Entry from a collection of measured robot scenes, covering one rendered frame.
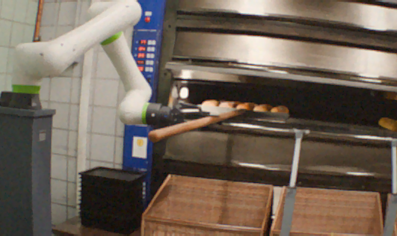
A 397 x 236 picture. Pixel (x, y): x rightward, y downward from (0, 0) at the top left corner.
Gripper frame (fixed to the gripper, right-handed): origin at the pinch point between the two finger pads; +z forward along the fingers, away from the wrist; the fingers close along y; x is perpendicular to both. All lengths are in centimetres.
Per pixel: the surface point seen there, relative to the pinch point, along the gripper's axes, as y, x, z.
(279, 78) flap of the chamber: -20, -41, 25
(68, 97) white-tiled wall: -1, -56, -94
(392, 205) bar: 29, 4, 84
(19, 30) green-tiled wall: -39, -34, -123
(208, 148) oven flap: 19, -56, -10
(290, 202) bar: 30.1, 4.5, 37.2
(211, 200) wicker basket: 45, -49, -5
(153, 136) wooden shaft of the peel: 0, 80, 1
